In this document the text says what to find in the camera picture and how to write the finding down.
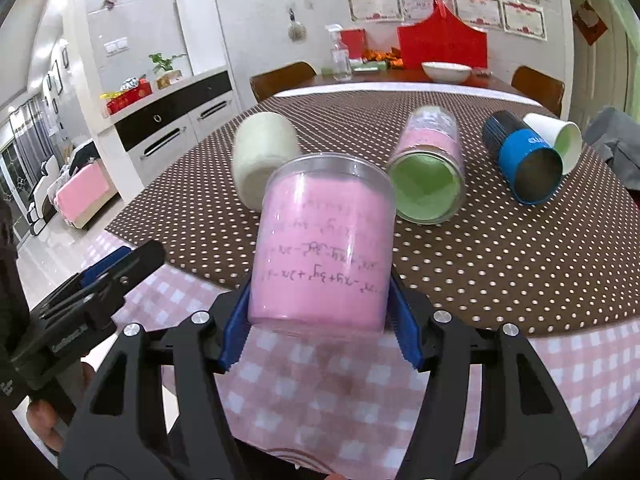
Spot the clear pink cup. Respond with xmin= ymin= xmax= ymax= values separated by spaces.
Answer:
xmin=247 ymin=154 xmax=397 ymax=336

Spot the brown wooden chair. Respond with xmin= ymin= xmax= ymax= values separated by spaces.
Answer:
xmin=511 ymin=66 xmax=566 ymax=119
xmin=249 ymin=61 xmax=319 ymax=103

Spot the pink covered sofa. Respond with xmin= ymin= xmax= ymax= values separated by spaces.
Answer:
xmin=54 ymin=162 xmax=119 ymax=231

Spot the brown polka dot tablecloth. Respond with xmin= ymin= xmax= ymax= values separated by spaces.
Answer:
xmin=105 ymin=91 xmax=640 ymax=339

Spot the clear spray bottle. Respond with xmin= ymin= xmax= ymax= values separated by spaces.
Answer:
xmin=325 ymin=25 xmax=354 ymax=82

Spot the pink cup with green inside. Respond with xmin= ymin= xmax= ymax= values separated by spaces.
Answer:
xmin=387 ymin=105 xmax=466 ymax=225

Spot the grey cloth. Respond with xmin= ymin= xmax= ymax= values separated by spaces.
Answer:
xmin=582 ymin=106 xmax=640 ymax=192

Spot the red gift box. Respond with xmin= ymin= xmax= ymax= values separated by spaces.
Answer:
xmin=105 ymin=78 xmax=153 ymax=115

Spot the cream cup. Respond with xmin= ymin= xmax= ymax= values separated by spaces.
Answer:
xmin=231 ymin=112 xmax=303 ymax=211

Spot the white bowl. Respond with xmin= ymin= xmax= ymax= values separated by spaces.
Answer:
xmin=421 ymin=61 xmax=473 ymax=84

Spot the red gift bag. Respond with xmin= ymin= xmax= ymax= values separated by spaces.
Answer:
xmin=397 ymin=0 xmax=489 ymax=71

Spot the person's dark clothing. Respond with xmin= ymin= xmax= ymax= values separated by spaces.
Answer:
xmin=0 ymin=199 xmax=32 ymax=361

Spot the white and black sideboard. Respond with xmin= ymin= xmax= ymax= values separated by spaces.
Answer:
xmin=102 ymin=70 xmax=237 ymax=202

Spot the white paper cup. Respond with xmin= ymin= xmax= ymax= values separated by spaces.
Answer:
xmin=522 ymin=112 xmax=584 ymax=176

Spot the small red box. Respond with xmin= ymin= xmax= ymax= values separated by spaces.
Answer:
xmin=340 ymin=29 xmax=367 ymax=61

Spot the person's left hand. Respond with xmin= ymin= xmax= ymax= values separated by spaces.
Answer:
xmin=25 ymin=362 xmax=98 ymax=458

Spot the red door decoration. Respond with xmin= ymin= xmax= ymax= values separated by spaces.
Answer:
xmin=572 ymin=0 xmax=609 ymax=46

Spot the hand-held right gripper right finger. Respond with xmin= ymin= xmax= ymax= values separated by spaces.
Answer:
xmin=385 ymin=267 xmax=589 ymax=480

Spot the pink checked tablecloth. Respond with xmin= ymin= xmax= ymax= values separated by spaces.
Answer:
xmin=82 ymin=232 xmax=640 ymax=480

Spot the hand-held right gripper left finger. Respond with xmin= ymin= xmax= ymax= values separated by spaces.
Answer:
xmin=59 ymin=276 xmax=257 ymax=480

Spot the pile of orange snacks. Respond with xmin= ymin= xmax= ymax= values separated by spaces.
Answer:
xmin=366 ymin=47 xmax=404 ymax=69

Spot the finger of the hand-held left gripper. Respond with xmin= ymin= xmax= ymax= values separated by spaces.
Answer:
xmin=75 ymin=240 xmax=167 ymax=292
xmin=37 ymin=276 xmax=130 ymax=332

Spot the potted green plant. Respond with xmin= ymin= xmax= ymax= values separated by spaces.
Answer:
xmin=148 ymin=52 xmax=187 ymax=90

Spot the blue cup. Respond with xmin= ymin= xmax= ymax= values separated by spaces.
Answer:
xmin=482 ymin=111 xmax=565 ymax=206

